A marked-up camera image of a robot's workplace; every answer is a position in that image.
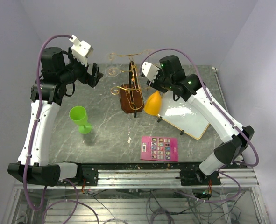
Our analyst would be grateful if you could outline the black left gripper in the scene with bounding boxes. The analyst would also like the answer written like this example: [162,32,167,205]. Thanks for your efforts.
[59,46,103,87]

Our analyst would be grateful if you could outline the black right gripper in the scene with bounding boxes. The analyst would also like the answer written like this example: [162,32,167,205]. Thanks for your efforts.
[147,66,174,93]

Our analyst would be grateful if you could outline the orange plastic goblet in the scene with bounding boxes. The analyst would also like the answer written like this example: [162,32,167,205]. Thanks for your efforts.
[144,91,162,116]

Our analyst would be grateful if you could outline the clear wine glass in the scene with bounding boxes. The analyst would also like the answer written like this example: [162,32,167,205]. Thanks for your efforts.
[105,52,116,65]
[143,49,155,57]

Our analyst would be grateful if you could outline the green plastic goblet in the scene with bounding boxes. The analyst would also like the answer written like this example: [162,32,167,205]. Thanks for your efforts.
[69,106,92,134]

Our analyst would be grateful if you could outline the clear tall champagne flute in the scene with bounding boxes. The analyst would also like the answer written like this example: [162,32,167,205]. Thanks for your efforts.
[105,66,120,77]

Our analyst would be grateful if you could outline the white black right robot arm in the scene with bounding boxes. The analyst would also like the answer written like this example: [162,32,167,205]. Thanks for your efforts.
[141,55,254,185]

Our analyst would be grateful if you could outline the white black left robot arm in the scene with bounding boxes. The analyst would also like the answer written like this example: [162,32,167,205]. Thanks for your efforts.
[7,47,103,186]

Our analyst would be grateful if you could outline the gold framed mirror tray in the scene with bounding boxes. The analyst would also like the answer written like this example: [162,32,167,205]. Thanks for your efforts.
[157,91,209,140]

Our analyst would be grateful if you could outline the pink sticker card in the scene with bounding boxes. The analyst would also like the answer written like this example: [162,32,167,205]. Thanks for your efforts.
[140,136,179,162]

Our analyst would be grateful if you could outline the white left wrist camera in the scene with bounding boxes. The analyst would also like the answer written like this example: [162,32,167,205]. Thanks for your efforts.
[69,35,93,67]

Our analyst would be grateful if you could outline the gold wire wine glass rack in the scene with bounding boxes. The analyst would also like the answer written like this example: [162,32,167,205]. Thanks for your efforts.
[110,52,145,118]

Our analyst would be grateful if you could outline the aluminium rail base frame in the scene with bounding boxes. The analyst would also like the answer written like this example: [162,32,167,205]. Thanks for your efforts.
[3,162,270,224]

